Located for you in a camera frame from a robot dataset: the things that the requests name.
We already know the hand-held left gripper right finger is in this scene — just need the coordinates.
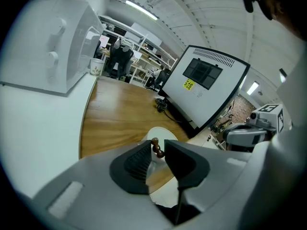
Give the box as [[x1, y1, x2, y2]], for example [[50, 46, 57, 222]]
[[165, 139, 253, 230]]

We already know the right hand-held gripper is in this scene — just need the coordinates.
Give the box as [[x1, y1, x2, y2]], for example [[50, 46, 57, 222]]
[[222, 103, 292, 147]]

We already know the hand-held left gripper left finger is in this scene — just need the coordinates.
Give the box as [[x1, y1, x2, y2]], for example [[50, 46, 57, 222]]
[[32, 139, 174, 230]]

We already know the small brown spoon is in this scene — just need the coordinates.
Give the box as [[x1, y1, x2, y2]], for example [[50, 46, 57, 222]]
[[146, 137, 166, 174]]

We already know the printed white paper cup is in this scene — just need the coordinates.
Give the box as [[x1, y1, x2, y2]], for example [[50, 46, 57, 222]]
[[89, 57, 106, 77]]

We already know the large monitor on stand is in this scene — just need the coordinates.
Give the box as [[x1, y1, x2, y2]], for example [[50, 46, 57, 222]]
[[157, 45, 251, 132]]

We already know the ceiling tube light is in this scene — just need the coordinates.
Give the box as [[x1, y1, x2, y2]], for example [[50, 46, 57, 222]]
[[246, 80, 260, 96], [125, 0, 159, 22]]

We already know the person's white shirt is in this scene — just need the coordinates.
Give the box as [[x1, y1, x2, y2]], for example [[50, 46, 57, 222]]
[[239, 54, 307, 230]]

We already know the brown wooden table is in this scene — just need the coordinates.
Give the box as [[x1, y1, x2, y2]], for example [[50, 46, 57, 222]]
[[80, 76, 200, 194]]

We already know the white desk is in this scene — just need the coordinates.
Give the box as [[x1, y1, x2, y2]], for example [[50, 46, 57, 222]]
[[0, 75, 99, 199]]

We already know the white shelving rack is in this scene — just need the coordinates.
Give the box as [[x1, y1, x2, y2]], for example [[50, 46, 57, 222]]
[[98, 15, 178, 81]]

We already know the person's head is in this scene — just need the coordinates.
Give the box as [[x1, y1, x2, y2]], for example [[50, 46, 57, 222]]
[[254, 0, 307, 43]]

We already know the white microwave oven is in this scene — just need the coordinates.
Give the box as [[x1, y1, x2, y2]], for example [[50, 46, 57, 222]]
[[0, 0, 105, 98]]

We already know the coiled black power cord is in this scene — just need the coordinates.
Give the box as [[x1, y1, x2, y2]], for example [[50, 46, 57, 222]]
[[155, 97, 183, 124]]

